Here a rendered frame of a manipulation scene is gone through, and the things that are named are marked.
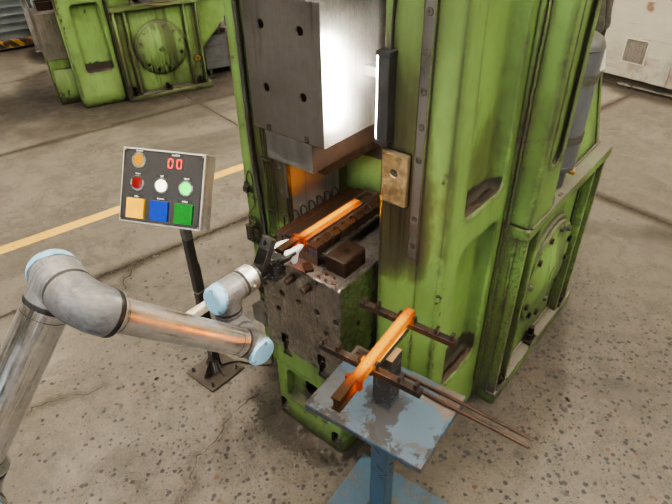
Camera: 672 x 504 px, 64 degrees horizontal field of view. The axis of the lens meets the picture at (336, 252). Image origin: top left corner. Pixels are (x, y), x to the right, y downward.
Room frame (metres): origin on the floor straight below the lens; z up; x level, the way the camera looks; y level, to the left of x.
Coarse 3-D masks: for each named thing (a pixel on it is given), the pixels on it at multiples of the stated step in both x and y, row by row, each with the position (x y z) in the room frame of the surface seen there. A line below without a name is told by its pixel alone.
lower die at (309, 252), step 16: (352, 192) 1.87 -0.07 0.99; (320, 208) 1.77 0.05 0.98; (336, 208) 1.75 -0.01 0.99; (352, 208) 1.73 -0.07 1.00; (368, 208) 1.74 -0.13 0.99; (288, 224) 1.66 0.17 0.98; (304, 224) 1.64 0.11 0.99; (336, 224) 1.64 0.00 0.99; (352, 224) 1.64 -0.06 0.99; (320, 240) 1.54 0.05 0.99; (336, 240) 1.57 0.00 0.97; (304, 256) 1.53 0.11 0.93
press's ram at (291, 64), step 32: (256, 0) 1.61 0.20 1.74; (288, 0) 1.53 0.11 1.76; (320, 0) 1.48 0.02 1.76; (352, 0) 1.56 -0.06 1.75; (384, 0) 1.67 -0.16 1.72; (256, 32) 1.62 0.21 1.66; (288, 32) 1.53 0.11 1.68; (320, 32) 1.46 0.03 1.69; (352, 32) 1.56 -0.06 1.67; (384, 32) 1.68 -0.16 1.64; (256, 64) 1.63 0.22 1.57; (288, 64) 1.54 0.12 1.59; (320, 64) 1.46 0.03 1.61; (352, 64) 1.56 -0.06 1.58; (256, 96) 1.64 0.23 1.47; (288, 96) 1.55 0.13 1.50; (320, 96) 1.46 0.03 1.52; (352, 96) 1.56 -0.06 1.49; (288, 128) 1.55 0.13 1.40; (320, 128) 1.47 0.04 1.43; (352, 128) 1.56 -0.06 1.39
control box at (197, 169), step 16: (128, 160) 1.86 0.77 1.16; (144, 160) 1.84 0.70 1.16; (160, 160) 1.83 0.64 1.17; (176, 160) 1.81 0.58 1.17; (192, 160) 1.80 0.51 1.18; (208, 160) 1.81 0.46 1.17; (128, 176) 1.83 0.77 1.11; (144, 176) 1.81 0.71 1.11; (160, 176) 1.80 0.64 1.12; (176, 176) 1.78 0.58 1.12; (192, 176) 1.77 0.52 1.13; (208, 176) 1.79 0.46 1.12; (128, 192) 1.80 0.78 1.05; (144, 192) 1.78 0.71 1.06; (160, 192) 1.77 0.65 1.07; (176, 192) 1.75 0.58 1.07; (192, 192) 1.74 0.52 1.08; (208, 192) 1.77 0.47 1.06; (208, 208) 1.75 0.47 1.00; (160, 224) 1.71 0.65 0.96; (176, 224) 1.70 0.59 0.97; (192, 224) 1.68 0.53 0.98; (208, 224) 1.73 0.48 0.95
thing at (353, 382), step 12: (408, 312) 1.17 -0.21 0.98; (396, 324) 1.12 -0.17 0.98; (384, 336) 1.08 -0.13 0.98; (396, 336) 1.09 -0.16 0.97; (372, 348) 1.03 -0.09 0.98; (384, 348) 1.03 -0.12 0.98; (372, 360) 0.99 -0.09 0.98; (348, 372) 0.94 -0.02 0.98; (360, 372) 0.95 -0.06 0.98; (348, 384) 0.90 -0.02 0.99; (360, 384) 0.91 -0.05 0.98; (336, 396) 0.86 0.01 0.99; (348, 396) 0.89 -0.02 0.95; (336, 408) 0.85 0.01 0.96
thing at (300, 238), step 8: (352, 200) 1.78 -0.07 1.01; (344, 208) 1.72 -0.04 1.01; (328, 216) 1.67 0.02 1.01; (336, 216) 1.66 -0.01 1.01; (320, 224) 1.61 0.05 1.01; (304, 232) 1.56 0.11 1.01; (312, 232) 1.57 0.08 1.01; (288, 240) 1.51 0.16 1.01; (296, 240) 1.51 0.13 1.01; (304, 240) 1.52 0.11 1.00; (280, 248) 1.47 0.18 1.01; (288, 248) 1.49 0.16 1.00
